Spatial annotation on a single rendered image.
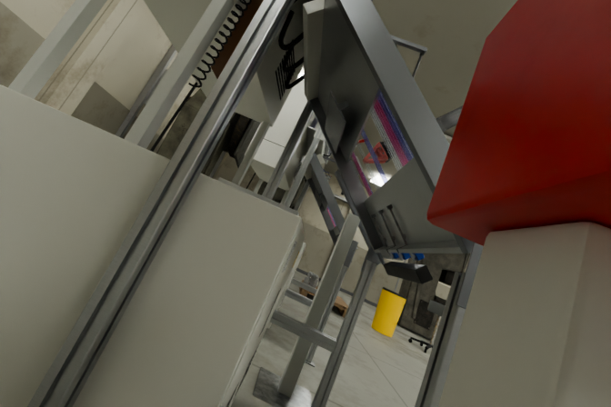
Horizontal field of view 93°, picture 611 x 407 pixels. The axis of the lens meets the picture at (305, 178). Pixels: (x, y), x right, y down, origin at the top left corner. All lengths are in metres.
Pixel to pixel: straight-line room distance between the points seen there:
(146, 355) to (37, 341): 0.17
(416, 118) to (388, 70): 0.11
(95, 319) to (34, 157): 0.32
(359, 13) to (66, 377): 0.79
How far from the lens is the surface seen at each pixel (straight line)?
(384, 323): 4.56
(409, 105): 0.60
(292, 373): 1.47
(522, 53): 0.20
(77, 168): 0.66
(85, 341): 0.57
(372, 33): 0.67
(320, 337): 1.24
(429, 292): 6.81
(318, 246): 8.41
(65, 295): 0.64
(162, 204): 0.52
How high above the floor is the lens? 0.57
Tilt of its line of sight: 13 degrees up
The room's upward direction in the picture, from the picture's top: 24 degrees clockwise
